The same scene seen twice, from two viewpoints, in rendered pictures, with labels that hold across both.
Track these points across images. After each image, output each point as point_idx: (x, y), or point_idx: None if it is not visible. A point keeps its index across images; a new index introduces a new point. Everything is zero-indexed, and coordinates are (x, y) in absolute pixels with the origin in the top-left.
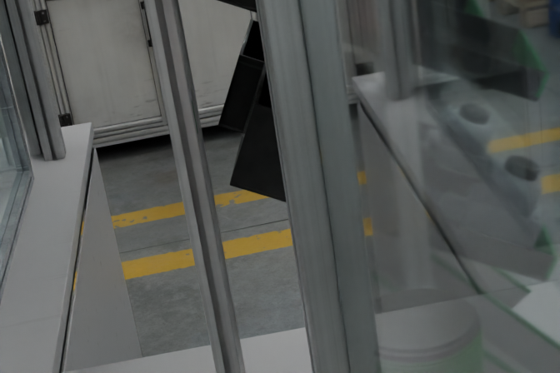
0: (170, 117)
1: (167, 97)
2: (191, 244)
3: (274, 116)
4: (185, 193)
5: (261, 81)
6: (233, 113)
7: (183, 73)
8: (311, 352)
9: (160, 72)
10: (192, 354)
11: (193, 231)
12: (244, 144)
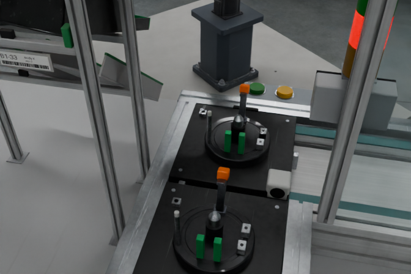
0: None
1: None
2: (89, 66)
3: None
4: (86, 39)
5: None
6: None
7: None
8: None
9: None
10: None
11: (90, 59)
12: (66, 10)
